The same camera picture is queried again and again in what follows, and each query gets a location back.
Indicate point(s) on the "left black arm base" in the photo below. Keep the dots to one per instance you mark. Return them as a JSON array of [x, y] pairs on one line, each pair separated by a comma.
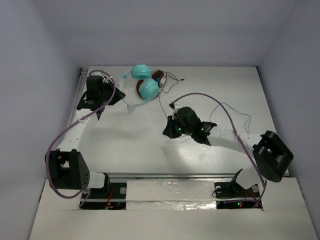
[[112, 196]]

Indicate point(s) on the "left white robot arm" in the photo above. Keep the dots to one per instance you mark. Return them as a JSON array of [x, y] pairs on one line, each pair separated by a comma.
[[65, 165]]

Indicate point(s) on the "teal headphones with cable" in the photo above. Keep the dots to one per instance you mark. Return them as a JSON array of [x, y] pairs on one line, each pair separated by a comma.
[[138, 72]]

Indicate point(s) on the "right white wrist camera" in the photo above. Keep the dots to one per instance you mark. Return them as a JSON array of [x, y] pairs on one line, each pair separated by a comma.
[[175, 106]]

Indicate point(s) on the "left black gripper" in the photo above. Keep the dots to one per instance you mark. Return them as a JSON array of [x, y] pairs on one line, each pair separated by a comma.
[[113, 93]]

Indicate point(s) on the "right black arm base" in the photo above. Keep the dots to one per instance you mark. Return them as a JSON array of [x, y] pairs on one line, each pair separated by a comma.
[[230, 195]]

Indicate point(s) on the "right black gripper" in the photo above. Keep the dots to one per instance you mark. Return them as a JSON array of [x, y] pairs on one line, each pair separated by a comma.
[[170, 130]]

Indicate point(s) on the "brown headphones with cable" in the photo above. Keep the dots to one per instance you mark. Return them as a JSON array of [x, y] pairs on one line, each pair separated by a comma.
[[158, 76]]

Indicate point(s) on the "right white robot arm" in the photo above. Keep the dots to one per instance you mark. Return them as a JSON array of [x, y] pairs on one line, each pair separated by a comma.
[[269, 155]]

